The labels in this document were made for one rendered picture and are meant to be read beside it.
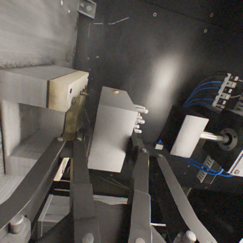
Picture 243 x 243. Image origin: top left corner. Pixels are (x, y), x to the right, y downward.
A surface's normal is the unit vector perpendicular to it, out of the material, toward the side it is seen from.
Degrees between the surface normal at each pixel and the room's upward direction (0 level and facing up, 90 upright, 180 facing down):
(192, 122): 90
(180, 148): 90
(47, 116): 90
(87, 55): 90
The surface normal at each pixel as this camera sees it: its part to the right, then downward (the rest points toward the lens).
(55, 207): 0.23, -0.90
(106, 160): 0.08, 0.40
